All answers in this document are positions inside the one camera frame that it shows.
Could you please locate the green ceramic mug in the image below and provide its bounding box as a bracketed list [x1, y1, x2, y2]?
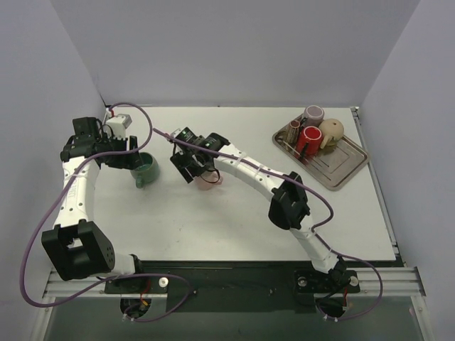
[130, 152, 160, 189]

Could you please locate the pink ceramic mug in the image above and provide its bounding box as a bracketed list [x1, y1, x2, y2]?
[194, 170, 223, 190]

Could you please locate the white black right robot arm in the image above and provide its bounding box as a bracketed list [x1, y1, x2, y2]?
[169, 128, 348, 291]

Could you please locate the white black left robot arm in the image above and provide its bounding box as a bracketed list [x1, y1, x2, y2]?
[41, 114, 146, 293]

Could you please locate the red mug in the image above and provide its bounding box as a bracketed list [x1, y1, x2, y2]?
[296, 126, 323, 156]

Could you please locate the purple mug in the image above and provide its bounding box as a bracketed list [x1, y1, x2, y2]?
[304, 105, 325, 127]

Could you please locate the beige round mug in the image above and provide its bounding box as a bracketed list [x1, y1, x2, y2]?
[318, 119, 344, 149]

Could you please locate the brown patterned cup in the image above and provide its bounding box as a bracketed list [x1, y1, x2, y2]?
[285, 119, 301, 145]

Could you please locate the metal serving tray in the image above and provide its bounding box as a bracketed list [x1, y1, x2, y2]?
[272, 116, 370, 191]

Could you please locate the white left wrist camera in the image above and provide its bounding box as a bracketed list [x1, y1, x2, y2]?
[104, 114, 132, 140]

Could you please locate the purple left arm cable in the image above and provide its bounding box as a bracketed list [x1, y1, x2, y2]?
[20, 102, 196, 323]

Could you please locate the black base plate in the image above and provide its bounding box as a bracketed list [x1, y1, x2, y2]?
[105, 261, 360, 313]

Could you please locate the aluminium rail frame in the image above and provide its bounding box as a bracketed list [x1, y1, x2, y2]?
[42, 106, 427, 299]

